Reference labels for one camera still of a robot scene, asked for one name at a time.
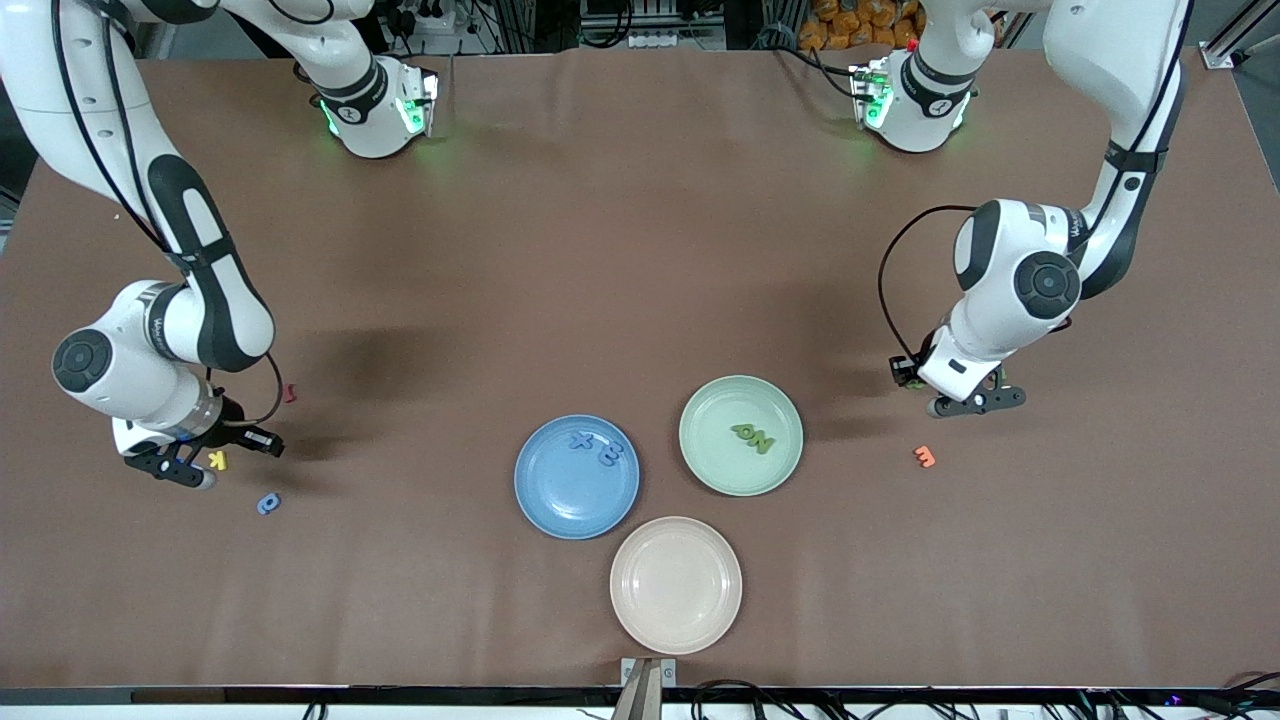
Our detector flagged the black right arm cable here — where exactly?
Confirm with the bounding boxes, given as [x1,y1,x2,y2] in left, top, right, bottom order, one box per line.
[50,0,285,429]

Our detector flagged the orange packaged items pile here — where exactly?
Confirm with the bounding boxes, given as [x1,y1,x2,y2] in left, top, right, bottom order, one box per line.
[797,0,926,51]

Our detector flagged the brown table cover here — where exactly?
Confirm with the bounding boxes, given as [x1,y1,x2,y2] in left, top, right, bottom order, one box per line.
[0,45,1280,693]

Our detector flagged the aluminium extrusion rail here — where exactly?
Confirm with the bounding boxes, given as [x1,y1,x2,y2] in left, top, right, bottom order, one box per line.
[578,0,728,26]

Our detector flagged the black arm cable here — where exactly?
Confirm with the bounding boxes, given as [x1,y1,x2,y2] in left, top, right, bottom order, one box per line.
[878,0,1191,363]
[50,0,285,429]

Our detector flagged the black floor cable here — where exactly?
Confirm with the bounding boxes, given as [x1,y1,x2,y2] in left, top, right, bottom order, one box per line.
[750,690,836,720]
[692,680,763,720]

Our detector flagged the blue plate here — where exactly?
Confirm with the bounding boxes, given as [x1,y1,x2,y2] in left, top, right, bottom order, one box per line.
[514,414,641,541]

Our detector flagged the green plate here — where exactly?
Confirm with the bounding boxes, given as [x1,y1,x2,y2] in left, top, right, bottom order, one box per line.
[678,375,804,497]

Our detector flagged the aluminium frame post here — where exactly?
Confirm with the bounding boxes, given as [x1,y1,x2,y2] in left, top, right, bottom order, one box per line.
[1200,0,1280,69]

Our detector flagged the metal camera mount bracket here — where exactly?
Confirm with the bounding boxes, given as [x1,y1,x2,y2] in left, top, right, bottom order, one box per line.
[621,657,678,720]

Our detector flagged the beige plate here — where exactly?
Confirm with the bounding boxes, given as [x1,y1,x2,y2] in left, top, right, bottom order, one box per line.
[609,516,744,656]

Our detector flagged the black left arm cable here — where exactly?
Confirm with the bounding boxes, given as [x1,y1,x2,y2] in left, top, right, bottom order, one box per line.
[878,0,1191,363]

